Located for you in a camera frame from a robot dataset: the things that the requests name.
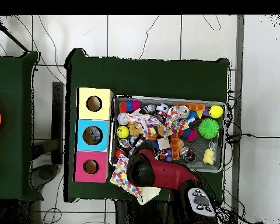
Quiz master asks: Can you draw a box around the large polka dot cloth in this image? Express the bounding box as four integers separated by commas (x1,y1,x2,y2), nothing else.
109,155,144,198

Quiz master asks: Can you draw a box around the grey floor stand base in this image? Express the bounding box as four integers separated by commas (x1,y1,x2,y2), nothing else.
30,139,61,190

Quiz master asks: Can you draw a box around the black flat panel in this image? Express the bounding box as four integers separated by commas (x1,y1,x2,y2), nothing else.
51,81,65,165

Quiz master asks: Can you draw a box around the crushed silver can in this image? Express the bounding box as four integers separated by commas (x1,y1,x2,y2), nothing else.
176,106,191,120

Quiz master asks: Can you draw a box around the small polka dot cloth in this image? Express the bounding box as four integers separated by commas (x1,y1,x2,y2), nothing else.
164,108,190,138

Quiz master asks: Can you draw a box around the shallow clear bin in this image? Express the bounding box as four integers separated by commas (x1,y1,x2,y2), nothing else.
108,94,227,173

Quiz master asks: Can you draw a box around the yellow rubber duck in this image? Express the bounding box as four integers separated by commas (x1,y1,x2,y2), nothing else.
202,148,215,166

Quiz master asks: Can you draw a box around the black floor cable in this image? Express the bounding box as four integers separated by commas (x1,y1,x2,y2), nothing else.
225,132,280,144

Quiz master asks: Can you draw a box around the yellow smiley ball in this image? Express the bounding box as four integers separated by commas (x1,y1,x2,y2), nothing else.
116,125,131,140

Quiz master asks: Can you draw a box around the crushed red black can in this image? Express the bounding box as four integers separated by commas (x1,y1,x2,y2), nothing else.
178,146,196,164

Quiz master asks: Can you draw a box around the rainbow spiky toy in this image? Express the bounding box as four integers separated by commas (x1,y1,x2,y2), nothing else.
120,100,142,113

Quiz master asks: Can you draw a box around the white baseball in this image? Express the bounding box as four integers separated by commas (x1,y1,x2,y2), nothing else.
117,112,131,126

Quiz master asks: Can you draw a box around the large green spiky ball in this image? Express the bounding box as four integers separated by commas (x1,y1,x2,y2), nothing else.
198,118,221,140

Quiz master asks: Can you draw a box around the green covered side table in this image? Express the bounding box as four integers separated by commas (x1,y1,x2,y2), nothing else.
0,51,40,201

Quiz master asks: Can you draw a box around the black and white soccer ball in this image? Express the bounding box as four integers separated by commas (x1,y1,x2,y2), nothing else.
156,103,170,116

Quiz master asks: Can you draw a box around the wooden box with three holes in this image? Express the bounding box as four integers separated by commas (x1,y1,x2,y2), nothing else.
74,87,114,184

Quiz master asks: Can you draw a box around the cream muslin cloth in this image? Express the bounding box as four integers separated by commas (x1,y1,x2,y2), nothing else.
137,186,163,206

